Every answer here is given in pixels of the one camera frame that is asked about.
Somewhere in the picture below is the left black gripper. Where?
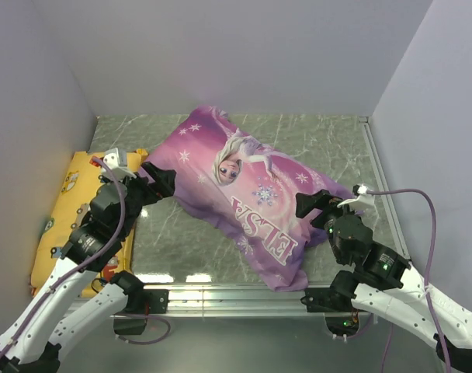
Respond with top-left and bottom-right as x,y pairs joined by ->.
104,160 -> 175,237

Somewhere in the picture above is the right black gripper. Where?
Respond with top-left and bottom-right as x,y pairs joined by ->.
294,188 -> 361,263

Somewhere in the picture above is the pink purple Elsa pillowcase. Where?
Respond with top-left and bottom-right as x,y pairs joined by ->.
147,106 -> 352,291

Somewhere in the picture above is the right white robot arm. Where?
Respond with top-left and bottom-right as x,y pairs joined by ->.
296,184 -> 472,372

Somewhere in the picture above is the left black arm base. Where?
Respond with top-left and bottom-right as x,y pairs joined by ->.
113,289 -> 172,345

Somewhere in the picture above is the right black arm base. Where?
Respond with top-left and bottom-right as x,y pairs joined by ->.
300,288 -> 374,343

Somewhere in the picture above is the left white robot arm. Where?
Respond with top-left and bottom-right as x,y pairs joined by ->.
0,158 -> 176,372

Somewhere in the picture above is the yellow cartoon car pillow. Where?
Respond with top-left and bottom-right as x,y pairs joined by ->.
30,148 -> 148,297

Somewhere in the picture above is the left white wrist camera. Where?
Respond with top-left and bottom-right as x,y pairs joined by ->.
90,148 -> 136,181

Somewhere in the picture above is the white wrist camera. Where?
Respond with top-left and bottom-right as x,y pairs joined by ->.
337,184 -> 375,211
90,148 -> 136,181

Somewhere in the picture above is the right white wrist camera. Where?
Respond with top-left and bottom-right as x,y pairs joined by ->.
337,184 -> 375,211

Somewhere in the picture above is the aluminium right side rail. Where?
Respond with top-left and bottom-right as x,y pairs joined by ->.
358,117 -> 410,259

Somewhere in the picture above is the aluminium rail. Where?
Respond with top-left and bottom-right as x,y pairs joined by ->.
64,285 -> 377,319
358,117 -> 410,259

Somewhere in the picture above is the aluminium front rail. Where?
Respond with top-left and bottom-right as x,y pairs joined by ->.
64,285 -> 377,319

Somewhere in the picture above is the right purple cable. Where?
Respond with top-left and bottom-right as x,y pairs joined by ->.
366,188 -> 454,373

